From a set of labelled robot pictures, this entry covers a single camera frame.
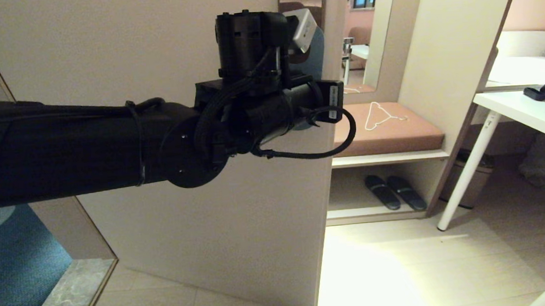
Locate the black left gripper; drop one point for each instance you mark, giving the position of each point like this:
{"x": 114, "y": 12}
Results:
{"x": 289, "y": 109}

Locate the blue do-not-disturb door sign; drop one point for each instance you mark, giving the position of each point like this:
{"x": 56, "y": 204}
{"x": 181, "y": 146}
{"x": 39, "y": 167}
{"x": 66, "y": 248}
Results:
{"x": 316, "y": 60}

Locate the beige wooden door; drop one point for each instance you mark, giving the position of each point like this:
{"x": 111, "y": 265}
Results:
{"x": 165, "y": 249}

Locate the grey marble door threshold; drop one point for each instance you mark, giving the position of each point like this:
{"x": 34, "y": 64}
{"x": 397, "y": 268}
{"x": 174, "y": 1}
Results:
{"x": 64, "y": 303}

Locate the brown bench cushion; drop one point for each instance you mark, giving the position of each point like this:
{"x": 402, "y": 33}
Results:
{"x": 394, "y": 138}

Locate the dark slipper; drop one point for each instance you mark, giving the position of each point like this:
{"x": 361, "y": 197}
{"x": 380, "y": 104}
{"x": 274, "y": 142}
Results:
{"x": 383, "y": 193}
{"x": 406, "y": 194}

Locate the beige wardrobe shelf unit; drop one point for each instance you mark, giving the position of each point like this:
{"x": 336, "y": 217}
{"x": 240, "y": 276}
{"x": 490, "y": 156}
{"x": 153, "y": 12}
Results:
{"x": 458, "y": 18}

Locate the beige waste bin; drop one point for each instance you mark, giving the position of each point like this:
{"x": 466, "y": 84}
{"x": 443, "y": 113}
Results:
{"x": 473, "y": 183}

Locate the white washbasin counter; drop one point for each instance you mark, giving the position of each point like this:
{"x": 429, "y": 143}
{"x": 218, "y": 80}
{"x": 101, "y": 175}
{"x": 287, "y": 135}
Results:
{"x": 518, "y": 71}

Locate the white table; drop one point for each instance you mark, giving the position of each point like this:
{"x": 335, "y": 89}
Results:
{"x": 525, "y": 109}

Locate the small black case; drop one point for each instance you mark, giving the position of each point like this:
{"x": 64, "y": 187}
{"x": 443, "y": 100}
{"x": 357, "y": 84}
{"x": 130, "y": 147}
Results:
{"x": 534, "y": 95}

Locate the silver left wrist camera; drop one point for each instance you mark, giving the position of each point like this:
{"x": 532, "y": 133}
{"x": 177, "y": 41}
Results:
{"x": 305, "y": 28}

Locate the wall mirror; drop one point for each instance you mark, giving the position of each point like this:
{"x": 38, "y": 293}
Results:
{"x": 366, "y": 67}

